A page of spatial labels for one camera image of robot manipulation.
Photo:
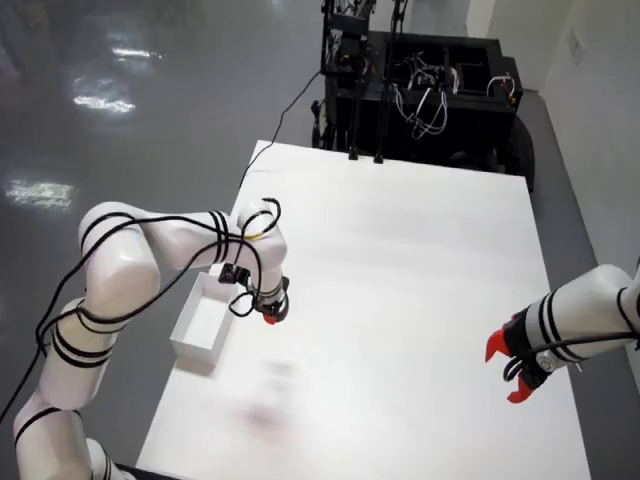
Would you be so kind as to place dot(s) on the black electronics box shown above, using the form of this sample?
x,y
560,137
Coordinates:
x,y
350,24

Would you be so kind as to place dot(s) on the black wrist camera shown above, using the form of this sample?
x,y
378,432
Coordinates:
x,y
231,275

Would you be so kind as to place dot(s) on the black equipment cart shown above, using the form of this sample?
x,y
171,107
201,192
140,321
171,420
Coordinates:
x,y
465,130

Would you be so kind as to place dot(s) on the white rectangular bin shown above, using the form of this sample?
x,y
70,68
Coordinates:
x,y
200,320

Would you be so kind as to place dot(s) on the black stand pole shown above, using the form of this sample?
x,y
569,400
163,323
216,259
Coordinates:
x,y
383,120
356,125

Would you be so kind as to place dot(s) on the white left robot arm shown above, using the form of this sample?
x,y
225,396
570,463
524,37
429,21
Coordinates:
x,y
120,260

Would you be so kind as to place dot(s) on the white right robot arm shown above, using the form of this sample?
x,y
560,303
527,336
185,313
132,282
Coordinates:
x,y
590,305

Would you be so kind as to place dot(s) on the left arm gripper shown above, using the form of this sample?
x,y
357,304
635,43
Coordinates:
x,y
272,297

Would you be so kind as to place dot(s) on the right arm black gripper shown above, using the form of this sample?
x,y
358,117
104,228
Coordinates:
x,y
522,345

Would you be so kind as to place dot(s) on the white tube loop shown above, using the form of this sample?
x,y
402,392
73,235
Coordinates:
x,y
500,78

